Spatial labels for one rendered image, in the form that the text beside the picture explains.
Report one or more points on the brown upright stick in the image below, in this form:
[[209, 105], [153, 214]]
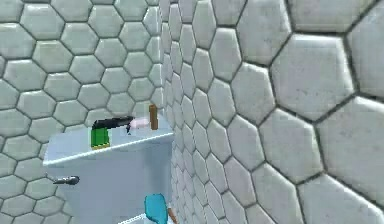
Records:
[[153, 116]]

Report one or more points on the pink soap bar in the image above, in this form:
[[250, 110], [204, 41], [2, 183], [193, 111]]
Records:
[[140, 123]]

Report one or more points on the white toilet tank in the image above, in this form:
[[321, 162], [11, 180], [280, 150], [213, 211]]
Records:
[[126, 176]]

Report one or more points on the green spray bottle black head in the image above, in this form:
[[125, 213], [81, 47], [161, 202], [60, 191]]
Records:
[[100, 136]]

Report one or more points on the blue scrub brush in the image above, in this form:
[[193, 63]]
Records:
[[156, 208]]

